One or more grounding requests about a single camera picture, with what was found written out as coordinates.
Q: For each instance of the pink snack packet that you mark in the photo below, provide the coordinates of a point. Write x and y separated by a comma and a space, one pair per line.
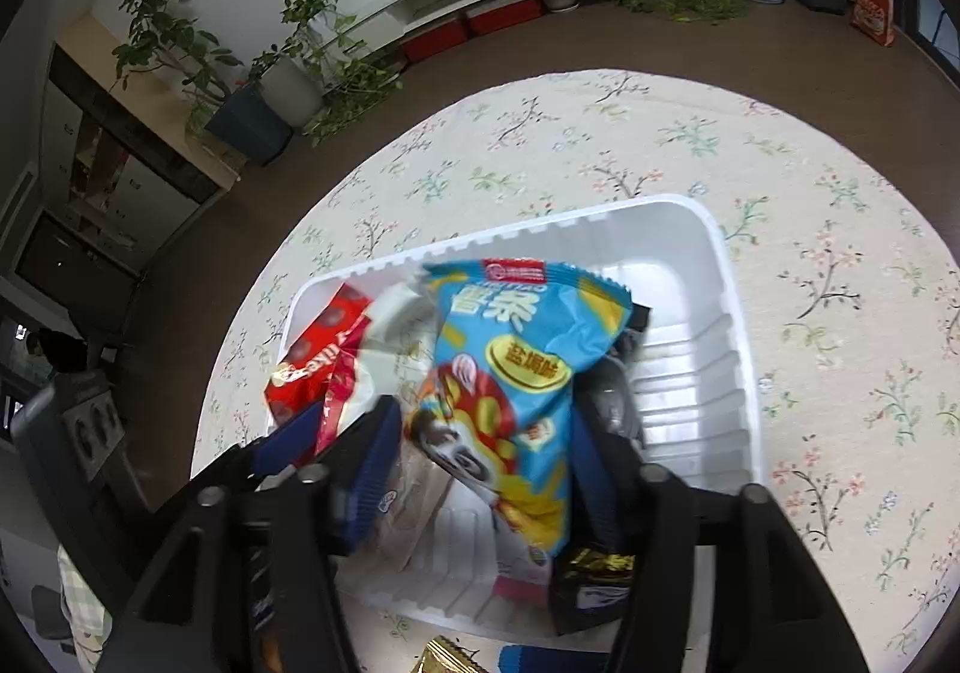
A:
521, 579

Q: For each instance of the white plastic tray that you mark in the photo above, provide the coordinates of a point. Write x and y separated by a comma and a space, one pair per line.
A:
675, 313

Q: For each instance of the yellow stick packet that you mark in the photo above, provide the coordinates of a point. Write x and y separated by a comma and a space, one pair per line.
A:
450, 658

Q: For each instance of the light blue snack packet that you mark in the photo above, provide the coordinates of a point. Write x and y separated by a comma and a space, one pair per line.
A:
510, 358

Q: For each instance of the red and white long packet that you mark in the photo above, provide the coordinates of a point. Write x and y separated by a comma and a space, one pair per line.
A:
341, 395

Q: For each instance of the white wall cabinet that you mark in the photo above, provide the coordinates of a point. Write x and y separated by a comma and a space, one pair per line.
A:
135, 193

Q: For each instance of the small clear candy packet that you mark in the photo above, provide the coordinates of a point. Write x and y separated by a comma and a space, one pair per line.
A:
420, 500

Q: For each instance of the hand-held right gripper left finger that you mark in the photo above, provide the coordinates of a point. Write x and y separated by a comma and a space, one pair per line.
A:
371, 485

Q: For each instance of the plant in white ribbed pot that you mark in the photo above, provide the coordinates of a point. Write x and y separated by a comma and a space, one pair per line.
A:
289, 89

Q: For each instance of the red paper bag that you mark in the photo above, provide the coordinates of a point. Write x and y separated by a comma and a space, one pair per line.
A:
874, 16

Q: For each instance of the white triangular packet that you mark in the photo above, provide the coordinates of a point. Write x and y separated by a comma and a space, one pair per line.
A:
397, 320

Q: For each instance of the red chocolate ball packet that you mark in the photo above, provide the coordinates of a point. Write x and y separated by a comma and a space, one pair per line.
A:
315, 361

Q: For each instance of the red storage box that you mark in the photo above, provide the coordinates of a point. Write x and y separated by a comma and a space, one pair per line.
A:
435, 41
504, 15

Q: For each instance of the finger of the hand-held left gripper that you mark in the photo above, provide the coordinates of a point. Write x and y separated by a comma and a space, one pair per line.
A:
289, 436

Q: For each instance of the potted tree in blue-grey pot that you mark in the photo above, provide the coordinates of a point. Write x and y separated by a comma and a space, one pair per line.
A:
251, 121

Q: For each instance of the dark blue cookie packet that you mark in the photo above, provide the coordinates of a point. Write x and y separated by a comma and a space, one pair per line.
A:
555, 659

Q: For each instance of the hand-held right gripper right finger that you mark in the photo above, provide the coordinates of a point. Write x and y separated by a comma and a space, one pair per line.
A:
596, 485

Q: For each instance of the black silver snack packet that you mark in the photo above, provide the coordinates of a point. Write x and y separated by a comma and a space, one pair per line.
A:
615, 395

